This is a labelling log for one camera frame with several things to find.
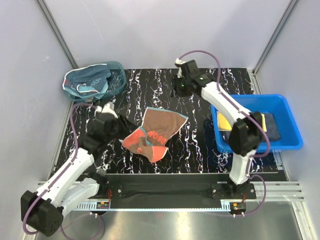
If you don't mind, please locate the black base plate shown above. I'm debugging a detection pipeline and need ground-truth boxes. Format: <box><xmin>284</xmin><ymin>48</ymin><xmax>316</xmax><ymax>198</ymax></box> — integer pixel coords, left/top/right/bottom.
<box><xmin>94</xmin><ymin>173</ymin><xmax>257</xmax><ymax>211</ymax></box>

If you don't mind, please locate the teal hello towel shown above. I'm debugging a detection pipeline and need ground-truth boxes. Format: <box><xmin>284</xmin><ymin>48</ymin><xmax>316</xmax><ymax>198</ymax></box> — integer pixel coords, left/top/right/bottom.
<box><xmin>62</xmin><ymin>63</ymin><xmax>112</xmax><ymax>100</ymax></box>

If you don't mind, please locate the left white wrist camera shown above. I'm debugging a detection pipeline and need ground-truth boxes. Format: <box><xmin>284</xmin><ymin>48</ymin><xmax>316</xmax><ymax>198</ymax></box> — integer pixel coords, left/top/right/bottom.
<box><xmin>95</xmin><ymin>102</ymin><xmax>118</xmax><ymax>119</ymax></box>

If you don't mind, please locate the purple cable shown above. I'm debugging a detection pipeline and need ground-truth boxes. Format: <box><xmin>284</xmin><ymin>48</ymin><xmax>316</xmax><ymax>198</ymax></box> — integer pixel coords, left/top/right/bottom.
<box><xmin>22</xmin><ymin>102</ymin><xmax>106</xmax><ymax>240</ymax></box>
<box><xmin>178</xmin><ymin>50</ymin><xmax>272</xmax><ymax>216</ymax></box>

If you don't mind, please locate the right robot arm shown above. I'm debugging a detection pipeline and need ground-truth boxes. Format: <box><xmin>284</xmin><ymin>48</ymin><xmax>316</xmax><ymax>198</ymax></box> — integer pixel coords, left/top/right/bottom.
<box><xmin>172</xmin><ymin>58</ymin><xmax>267</xmax><ymax>199</ymax></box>

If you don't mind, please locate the aluminium frame rail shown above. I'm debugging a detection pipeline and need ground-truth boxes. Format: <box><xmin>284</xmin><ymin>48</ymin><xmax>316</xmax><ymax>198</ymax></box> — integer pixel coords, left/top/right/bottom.
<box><xmin>32</xmin><ymin>181</ymin><xmax>306</xmax><ymax>201</ymax></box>

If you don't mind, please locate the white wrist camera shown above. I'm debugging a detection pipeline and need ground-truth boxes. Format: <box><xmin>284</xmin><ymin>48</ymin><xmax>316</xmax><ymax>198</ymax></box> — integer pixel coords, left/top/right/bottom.
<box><xmin>174</xmin><ymin>58</ymin><xmax>185</xmax><ymax>78</ymax></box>
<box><xmin>95</xmin><ymin>102</ymin><xmax>118</xmax><ymax>119</ymax></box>

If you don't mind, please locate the orange towel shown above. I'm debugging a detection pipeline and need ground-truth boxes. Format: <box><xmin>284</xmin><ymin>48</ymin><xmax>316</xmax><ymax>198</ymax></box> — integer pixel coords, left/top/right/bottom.
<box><xmin>122</xmin><ymin>107</ymin><xmax>188</xmax><ymax>163</ymax></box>

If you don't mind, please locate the black marbled table mat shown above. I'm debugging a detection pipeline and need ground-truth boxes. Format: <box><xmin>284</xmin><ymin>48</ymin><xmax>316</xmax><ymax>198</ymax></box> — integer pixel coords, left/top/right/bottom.
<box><xmin>50</xmin><ymin>68</ymin><xmax>278</xmax><ymax>177</ymax></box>

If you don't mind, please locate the teal mesh laundry basket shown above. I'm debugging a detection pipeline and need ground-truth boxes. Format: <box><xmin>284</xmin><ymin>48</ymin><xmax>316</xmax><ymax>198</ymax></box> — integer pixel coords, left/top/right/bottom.
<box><xmin>62</xmin><ymin>61</ymin><xmax>127</xmax><ymax>103</ymax></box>

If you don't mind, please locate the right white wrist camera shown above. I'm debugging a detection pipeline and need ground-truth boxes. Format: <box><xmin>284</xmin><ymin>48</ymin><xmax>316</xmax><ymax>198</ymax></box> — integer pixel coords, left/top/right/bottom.
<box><xmin>174</xmin><ymin>58</ymin><xmax>185</xmax><ymax>78</ymax></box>

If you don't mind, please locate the dark blue towel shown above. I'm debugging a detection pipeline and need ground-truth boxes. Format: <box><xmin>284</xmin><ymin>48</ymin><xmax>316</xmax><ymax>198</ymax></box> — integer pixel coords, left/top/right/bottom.
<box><xmin>220</xmin><ymin>113</ymin><xmax>281</xmax><ymax>144</ymax></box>

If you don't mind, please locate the yellow towel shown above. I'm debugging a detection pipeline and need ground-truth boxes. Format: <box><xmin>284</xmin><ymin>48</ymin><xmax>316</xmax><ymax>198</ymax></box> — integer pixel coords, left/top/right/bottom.
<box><xmin>217</xmin><ymin>112</ymin><xmax>267</xmax><ymax>132</ymax></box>

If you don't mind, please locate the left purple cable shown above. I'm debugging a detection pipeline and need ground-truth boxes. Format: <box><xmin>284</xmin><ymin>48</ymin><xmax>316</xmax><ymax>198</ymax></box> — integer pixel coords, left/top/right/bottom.
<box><xmin>22</xmin><ymin>102</ymin><xmax>106</xmax><ymax>240</ymax></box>

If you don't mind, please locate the blue plastic bin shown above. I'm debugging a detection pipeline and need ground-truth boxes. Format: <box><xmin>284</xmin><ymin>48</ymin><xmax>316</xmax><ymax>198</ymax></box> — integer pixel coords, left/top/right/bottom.
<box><xmin>209</xmin><ymin>93</ymin><xmax>304</xmax><ymax>154</ymax></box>

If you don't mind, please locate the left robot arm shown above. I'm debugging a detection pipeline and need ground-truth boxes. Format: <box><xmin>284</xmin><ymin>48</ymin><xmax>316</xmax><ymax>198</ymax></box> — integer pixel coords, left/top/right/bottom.
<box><xmin>20</xmin><ymin>113</ymin><xmax>137</xmax><ymax>237</ymax></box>

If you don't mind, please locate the slotted cable duct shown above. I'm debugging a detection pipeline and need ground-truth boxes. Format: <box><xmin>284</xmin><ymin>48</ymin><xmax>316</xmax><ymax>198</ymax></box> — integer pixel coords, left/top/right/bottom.
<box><xmin>74</xmin><ymin>200</ymin><xmax>244</xmax><ymax>212</ymax></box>

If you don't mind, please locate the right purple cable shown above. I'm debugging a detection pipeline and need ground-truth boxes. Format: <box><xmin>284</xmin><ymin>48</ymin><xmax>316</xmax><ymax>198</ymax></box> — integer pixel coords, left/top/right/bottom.
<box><xmin>178</xmin><ymin>50</ymin><xmax>272</xmax><ymax>216</ymax></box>

